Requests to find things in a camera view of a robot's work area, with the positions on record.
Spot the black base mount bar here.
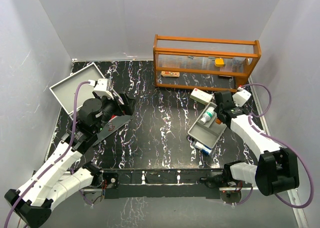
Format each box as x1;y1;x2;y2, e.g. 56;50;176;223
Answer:
74;168;253;201

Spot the wooden display shelf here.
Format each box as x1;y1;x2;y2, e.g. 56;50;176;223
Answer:
153;34;262;92

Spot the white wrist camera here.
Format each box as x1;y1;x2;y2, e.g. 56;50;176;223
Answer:
88;78;114;99
232;87;252;107

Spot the white medicine box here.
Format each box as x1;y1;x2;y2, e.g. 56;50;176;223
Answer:
190;88;213;105

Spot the wooden toy block strip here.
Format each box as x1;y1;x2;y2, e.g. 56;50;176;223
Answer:
161;71;180;78

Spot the amber medicine bottle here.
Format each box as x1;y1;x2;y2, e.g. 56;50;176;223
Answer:
215;118;222;124

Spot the blue white can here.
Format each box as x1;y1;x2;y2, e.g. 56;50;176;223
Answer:
192;141;212;155

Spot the yellow block on shelf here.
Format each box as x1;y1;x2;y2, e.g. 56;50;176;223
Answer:
214;58;225;67

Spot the white green-label bottle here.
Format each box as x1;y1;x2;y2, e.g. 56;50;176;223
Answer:
199;107;215;124

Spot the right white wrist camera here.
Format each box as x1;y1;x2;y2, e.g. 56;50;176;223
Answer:
232;87;252;107

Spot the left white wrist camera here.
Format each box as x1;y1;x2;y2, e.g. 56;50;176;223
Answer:
88;78;114;99

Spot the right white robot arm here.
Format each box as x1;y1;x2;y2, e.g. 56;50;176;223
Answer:
214;90;300;196

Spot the grey divided tray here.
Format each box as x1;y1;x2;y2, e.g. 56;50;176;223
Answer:
187;102;227;149

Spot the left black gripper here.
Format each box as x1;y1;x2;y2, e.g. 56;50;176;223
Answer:
94;91;137;133

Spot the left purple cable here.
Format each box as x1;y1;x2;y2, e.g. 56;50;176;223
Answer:
3;80;97;228

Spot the grey case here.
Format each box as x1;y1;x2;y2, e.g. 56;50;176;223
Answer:
50;62;133;145

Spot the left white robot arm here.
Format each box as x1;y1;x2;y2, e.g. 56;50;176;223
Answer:
4;93;136;228

